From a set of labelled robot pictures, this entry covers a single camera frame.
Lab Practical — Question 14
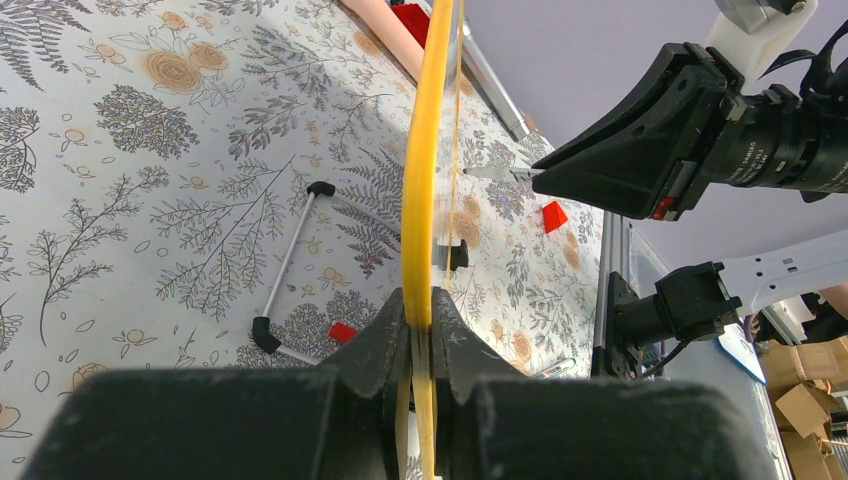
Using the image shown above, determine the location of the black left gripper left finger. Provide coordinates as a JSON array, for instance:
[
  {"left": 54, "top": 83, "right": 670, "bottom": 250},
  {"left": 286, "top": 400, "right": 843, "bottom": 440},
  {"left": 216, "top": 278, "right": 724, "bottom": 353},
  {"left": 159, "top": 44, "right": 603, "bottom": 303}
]
[{"left": 23, "top": 291, "right": 408, "bottom": 479}]

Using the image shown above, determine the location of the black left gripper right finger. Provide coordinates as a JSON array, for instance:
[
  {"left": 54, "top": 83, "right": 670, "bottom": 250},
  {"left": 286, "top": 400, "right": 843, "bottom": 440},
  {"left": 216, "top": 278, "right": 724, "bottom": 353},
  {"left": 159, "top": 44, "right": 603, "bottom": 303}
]
[{"left": 432, "top": 288, "right": 772, "bottom": 479}]

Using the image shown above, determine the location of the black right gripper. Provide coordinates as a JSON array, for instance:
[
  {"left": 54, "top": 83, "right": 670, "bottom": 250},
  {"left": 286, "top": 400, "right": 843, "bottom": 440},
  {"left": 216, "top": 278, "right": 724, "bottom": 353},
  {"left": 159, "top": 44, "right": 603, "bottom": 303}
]
[{"left": 531, "top": 42, "right": 847, "bottom": 220}]

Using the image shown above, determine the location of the yellow framed whiteboard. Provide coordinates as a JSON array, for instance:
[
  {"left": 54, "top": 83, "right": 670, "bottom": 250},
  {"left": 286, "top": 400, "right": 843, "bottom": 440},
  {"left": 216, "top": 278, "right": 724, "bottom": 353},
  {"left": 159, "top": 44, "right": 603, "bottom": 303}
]
[{"left": 400, "top": 1, "right": 464, "bottom": 479}]

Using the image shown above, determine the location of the red triangular block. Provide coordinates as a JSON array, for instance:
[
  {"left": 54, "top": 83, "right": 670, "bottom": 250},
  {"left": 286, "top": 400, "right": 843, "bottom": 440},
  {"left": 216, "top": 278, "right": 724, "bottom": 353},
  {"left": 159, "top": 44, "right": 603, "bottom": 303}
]
[{"left": 542, "top": 201, "right": 568, "bottom": 234}]

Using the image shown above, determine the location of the red capped white marker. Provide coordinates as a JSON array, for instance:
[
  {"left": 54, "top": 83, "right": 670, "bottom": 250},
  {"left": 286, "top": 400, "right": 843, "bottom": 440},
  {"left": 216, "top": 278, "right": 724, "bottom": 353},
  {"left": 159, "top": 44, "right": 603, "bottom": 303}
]
[{"left": 328, "top": 322, "right": 358, "bottom": 344}]

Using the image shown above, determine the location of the green capped white marker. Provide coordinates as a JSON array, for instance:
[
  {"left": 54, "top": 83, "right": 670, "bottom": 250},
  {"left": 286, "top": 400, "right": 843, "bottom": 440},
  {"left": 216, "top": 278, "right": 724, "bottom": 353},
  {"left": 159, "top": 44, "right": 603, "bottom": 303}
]
[{"left": 532, "top": 358, "right": 576, "bottom": 380}]

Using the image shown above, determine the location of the red box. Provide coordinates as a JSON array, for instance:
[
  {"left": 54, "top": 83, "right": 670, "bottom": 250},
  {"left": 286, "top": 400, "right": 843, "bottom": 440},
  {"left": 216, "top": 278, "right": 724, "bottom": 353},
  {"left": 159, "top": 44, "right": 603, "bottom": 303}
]
[{"left": 389, "top": 0, "right": 430, "bottom": 47}]

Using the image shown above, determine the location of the floral table mat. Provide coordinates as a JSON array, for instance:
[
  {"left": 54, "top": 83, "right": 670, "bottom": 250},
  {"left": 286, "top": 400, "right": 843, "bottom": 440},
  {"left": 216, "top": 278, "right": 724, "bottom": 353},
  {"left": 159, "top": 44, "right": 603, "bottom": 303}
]
[{"left": 0, "top": 0, "right": 607, "bottom": 480}]

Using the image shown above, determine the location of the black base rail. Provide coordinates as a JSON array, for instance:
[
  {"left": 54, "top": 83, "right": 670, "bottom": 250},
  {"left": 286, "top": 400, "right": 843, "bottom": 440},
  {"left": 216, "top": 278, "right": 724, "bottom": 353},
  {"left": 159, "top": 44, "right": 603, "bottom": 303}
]
[{"left": 590, "top": 212, "right": 667, "bottom": 379}]

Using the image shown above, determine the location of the whiteboard wire stand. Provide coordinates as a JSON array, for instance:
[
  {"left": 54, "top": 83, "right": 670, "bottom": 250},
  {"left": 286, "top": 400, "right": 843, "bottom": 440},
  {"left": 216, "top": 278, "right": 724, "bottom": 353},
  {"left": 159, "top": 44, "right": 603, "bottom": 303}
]
[{"left": 250, "top": 180, "right": 470, "bottom": 369}]

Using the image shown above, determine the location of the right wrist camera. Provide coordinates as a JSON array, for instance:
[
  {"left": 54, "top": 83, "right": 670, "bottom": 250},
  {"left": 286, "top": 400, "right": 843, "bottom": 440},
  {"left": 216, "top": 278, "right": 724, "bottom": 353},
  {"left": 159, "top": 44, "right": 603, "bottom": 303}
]
[{"left": 705, "top": 0, "right": 819, "bottom": 93}]

